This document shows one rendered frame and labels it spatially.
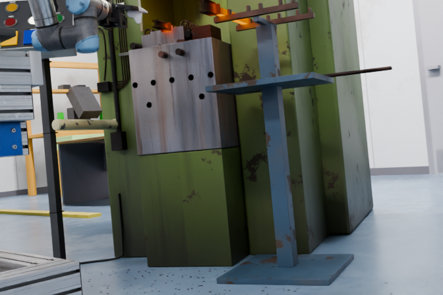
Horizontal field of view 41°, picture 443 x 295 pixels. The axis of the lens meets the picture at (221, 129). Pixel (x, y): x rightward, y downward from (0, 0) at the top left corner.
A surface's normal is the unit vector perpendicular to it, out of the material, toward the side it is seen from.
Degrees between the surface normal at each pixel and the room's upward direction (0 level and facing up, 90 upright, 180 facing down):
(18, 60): 90
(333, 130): 90
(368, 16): 90
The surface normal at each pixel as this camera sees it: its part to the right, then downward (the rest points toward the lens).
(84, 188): 0.72, -0.08
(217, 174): -0.36, 0.01
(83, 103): 0.54, -0.65
